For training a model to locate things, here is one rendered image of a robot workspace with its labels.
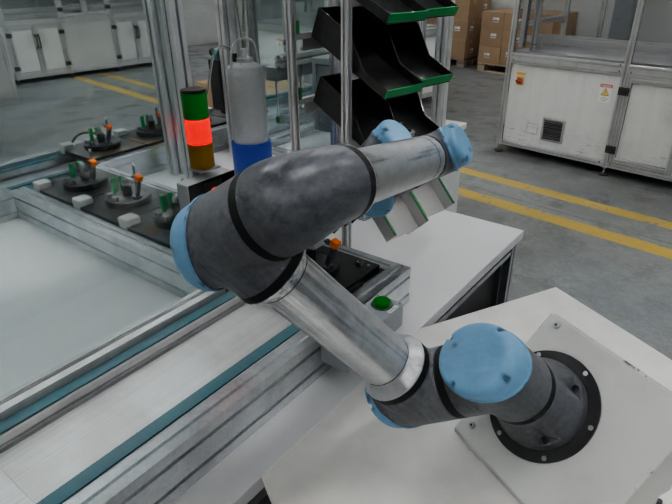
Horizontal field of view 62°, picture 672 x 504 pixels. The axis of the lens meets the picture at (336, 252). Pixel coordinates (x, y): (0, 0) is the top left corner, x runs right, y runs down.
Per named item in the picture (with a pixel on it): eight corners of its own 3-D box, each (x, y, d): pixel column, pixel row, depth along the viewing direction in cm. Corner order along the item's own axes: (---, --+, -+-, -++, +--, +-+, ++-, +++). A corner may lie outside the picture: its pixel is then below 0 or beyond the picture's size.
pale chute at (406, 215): (419, 227, 150) (429, 220, 147) (386, 242, 143) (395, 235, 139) (368, 141, 154) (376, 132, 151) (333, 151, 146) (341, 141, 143)
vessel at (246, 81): (276, 139, 219) (270, 36, 201) (251, 147, 209) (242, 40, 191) (251, 133, 226) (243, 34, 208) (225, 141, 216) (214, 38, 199)
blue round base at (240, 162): (281, 175, 226) (279, 138, 219) (254, 186, 215) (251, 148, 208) (254, 167, 234) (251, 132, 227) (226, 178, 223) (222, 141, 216)
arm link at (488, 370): (559, 417, 80) (516, 386, 72) (475, 430, 88) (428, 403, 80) (547, 341, 87) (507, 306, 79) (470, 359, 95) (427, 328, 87)
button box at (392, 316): (402, 325, 125) (404, 302, 122) (347, 374, 110) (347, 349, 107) (376, 315, 129) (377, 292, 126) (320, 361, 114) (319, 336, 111)
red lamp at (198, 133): (217, 141, 112) (214, 117, 109) (198, 147, 108) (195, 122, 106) (201, 137, 114) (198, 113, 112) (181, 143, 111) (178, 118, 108)
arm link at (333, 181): (291, 126, 54) (458, 107, 94) (219, 172, 60) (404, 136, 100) (340, 235, 54) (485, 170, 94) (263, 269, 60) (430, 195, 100)
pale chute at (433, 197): (445, 209, 161) (455, 202, 157) (415, 222, 153) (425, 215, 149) (396, 129, 165) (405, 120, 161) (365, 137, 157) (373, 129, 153)
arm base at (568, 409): (606, 387, 88) (582, 365, 82) (557, 470, 86) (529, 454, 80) (528, 347, 100) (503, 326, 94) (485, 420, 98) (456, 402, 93)
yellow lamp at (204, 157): (220, 165, 114) (217, 142, 112) (201, 171, 110) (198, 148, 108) (204, 160, 117) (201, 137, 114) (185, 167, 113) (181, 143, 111)
